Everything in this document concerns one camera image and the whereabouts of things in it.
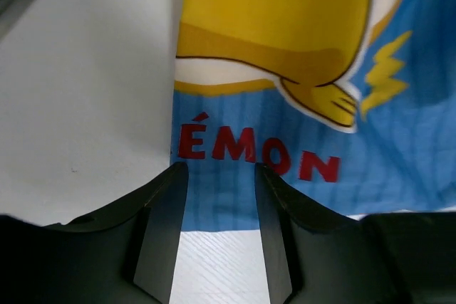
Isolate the blue Pikachu placemat cloth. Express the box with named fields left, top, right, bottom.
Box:
left=171, top=0, right=455, bottom=231

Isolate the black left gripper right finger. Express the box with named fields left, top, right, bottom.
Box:
left=254, top=162, right=364, bottom=304

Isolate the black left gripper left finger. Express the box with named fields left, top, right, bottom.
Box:
left=46, top=161, right=189, bottom=304

